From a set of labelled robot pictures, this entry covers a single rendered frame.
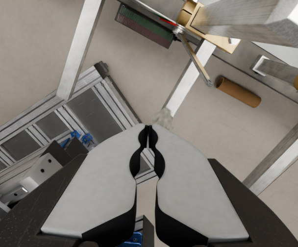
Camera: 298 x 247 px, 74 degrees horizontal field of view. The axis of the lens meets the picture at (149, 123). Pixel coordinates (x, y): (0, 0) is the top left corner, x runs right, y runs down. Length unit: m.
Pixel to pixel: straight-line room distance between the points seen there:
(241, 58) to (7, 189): 0.70
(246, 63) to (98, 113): 0.87
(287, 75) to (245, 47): 0.17
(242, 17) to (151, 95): 1.20
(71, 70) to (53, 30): 0.95
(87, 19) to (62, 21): 0.94
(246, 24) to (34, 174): 0.46
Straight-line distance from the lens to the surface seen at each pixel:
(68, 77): 0.51
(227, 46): 0.47
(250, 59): 0.68
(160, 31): 0.61
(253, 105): 1.49
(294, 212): 2.45
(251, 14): 0.20
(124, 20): 0.62
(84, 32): 0.48
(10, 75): 1.65
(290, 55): 0.84
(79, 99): 1.24
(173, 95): 0.48
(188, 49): 0.40
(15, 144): 1.59
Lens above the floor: 1.31
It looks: 64 degrees down
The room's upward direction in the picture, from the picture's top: 178 degrees counter-clockwise
